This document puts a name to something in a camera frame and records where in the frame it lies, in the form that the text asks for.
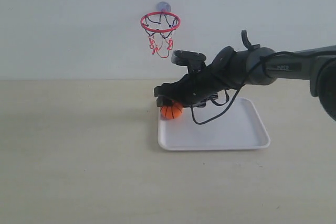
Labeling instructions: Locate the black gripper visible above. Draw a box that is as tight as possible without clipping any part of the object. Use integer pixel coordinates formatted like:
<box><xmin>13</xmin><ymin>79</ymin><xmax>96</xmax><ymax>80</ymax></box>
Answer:
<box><xmin>153</xmin><ymin>63</ymin><xmax>236</xmax><ymax>108</ymax></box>

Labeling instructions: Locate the small orange basketball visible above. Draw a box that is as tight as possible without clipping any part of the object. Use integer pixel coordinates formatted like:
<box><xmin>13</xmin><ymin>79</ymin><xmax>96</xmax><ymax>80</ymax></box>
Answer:
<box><xmin>160</xmin><ymin>105</ymin><xmax>183</xmax><ymax>120</ymax></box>

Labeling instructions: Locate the red mini basketball hoop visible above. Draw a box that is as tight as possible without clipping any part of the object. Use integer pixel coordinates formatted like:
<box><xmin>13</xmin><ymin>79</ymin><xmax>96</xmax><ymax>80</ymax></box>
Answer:
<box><xmin>140</xmin><ymin>10</ymin><xmax>181</xmax><ymax>59</ymax></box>

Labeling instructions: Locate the white plastic tray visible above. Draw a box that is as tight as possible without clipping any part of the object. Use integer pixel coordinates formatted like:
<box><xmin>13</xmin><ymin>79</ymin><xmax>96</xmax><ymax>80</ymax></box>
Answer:
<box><xmin>157</xmin><ymin>97</ymin><xmax>270</xmax><ymax>151</ymax></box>

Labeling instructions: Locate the clear suction cup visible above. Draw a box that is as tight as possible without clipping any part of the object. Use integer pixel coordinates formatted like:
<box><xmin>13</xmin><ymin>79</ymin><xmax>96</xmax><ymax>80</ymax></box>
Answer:
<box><xmin>156</xmin><ymin>1</ymin><xmax>171</xmax><ymax>13</ymax></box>

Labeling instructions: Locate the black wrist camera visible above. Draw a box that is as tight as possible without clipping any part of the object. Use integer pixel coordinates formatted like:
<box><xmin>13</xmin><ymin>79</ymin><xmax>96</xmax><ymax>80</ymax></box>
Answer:
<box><xmin>171</xmin><ymin>50</ymin><xmax>206</xmax><ymax>73</ymax></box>

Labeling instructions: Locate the black cable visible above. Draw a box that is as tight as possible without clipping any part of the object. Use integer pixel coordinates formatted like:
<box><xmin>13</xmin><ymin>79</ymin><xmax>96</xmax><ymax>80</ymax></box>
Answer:
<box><xmin>190</xmin><ymin>51</ymin><xmax>316</xmax><ymax>126</ymax></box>

